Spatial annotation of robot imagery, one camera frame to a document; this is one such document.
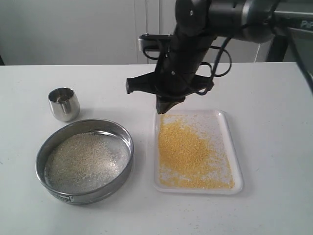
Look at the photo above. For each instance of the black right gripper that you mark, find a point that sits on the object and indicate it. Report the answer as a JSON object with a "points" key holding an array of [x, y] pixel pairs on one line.
{"points": [[171, 87]]}

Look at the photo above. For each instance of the stainless steel cup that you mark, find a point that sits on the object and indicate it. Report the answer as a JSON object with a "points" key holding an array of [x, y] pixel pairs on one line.
{"points": [[64, 104]]}

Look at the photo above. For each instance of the round steel mesh sieve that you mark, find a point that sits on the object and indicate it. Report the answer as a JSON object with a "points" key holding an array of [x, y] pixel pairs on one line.
{"points": [[97, 126]]}

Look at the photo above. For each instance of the yellow and white grain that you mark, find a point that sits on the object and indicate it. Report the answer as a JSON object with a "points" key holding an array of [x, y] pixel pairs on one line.
{"points": [[86, 162]]}

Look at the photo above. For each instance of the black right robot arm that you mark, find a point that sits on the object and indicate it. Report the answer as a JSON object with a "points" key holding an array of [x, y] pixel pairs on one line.
{"points": [[188, 58]]}

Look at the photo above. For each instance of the yellow millet grains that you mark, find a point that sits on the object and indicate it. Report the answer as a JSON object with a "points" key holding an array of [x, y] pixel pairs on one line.
{"points": [[192, 153]]}

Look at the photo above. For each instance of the clear plastic tray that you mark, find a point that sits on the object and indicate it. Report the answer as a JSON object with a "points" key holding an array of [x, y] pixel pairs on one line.
{"points": [[228, 144]]}

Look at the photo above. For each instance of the white cabinet doors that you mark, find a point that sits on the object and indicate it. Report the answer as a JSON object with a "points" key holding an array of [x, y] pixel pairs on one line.
{"points": [[80, 32]]}

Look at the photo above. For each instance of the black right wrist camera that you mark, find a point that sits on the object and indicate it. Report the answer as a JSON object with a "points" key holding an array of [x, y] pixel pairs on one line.
{"points": [[153, 42]]}

